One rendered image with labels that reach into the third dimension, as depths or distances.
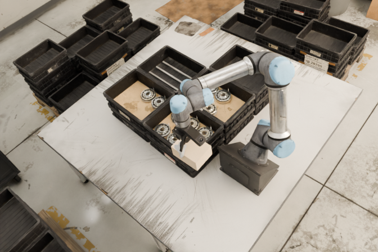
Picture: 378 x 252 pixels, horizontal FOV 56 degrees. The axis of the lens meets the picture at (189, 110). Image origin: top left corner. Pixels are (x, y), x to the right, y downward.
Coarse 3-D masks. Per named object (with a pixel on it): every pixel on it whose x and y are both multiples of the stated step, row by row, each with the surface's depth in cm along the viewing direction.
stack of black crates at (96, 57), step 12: (108, 36) 337; (120, 36) 324; (84, 48) 321; (96, 48) 332; (108, 48) 331; (120, 48) 316; (84, 60) 310; (96, 60) 322; (108, 60) 313; (84, 72) 331; (96, 72) 312
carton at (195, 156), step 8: (176, 144) 177; (192, 144) 176; (208, 144) 174; (176, 152) 177; (184, 152) 173; (192, 152) 172; (200, 152) 172; (208, 152) 175; (184, 160) 176; (192, 160) 170; (200, 160) 172
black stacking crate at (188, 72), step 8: (168, 48) 255; (160, 56) 256; (168, 56) 263; (176, 56) 254; (144, 64) 247; (152, 64) 254; (160, 64) 258; (176, 64) 257; (184, 64) 253; (192, 64) 245; (152, 72) 254; (160, 72) 253; (168, 72) 252; (176, 72) 251; (184, 72) 251; (192, 72) 249; (160, 80) 248; (168, 80) 247; (176, 80) 246
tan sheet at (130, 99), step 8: (128, 88) 246; (136, 88) 245; (144, 88) 245; (120, 96) 242; (128, 96) 242; (136, 96) 241; (120, 104) 238; (128, 104) 237; (136, 104) 236; (144, 104) 235; (136, 112) 231; (144, 112) 231
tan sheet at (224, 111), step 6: (234, 96) 231; (216, 102) 229; (228, 102) 228; (234, 102) 227; (240, 102) 227; (222, 108) 225; (228, 108) 225; (234, 108) 224; (216, 114) 223; (222, 114) 222; (228, 114) 222; (222, 120) 219
